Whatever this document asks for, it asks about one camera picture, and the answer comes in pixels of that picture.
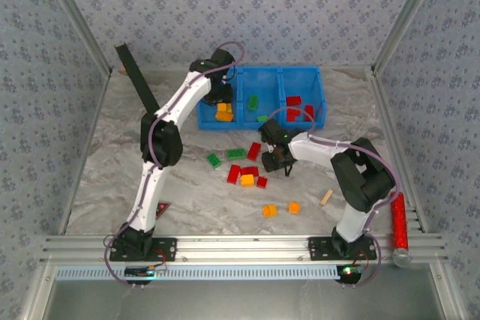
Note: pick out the small red lego brick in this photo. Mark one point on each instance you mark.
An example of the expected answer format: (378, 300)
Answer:
(261, 182)

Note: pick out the long green lego brick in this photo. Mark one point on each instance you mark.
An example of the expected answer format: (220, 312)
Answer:
(236, 154)

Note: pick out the aluminium side rail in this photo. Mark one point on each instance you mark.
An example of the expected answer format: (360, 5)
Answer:
(88, 147)
(393, 136)

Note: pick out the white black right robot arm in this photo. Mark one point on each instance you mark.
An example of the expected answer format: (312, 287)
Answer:
(315, 149)

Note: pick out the blue three-compartment plastic bin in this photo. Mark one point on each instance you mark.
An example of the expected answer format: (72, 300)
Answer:
(270, 87)

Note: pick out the red glitter tube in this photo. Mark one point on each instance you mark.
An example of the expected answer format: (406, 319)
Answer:
(399, 222)

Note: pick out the aluminium frame post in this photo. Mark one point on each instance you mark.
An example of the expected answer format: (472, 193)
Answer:
(78, 24)
(407, 16)

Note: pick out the red triangle warning sign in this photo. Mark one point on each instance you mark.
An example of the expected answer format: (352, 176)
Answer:
(164, 208)

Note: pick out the grey metal panel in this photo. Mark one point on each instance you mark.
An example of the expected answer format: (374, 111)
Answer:
(243, 301)

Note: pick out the long aluminium base rail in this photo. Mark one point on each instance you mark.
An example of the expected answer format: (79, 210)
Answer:
(240, 249)

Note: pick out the black flat strip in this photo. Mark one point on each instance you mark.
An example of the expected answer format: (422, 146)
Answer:
(135, 76)

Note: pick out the small green circuit board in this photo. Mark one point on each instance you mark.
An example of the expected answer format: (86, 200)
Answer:
(348, 271)
(140, 271)

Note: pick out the aluminium lower frame bar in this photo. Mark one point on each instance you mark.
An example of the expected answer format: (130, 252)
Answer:
(446, 293)
(37, 290)

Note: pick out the long red lego brick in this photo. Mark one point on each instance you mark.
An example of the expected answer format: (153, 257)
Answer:
(254, 151)
(249, 171)
(295, 112)
(234, 174)
(309, 112)
(294, 100)

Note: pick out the orange lego brick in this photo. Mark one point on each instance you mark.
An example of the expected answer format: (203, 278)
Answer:
(269, 210)
(294, 207)

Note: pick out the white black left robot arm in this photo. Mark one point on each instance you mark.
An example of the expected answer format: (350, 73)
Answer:
(148, 192)

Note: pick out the small wooden block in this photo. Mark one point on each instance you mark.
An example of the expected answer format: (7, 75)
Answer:
(325, 198)

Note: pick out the yellow lego brick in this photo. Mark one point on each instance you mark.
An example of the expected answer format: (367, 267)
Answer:
(224, 117)
(247, 180)
(224, 107)

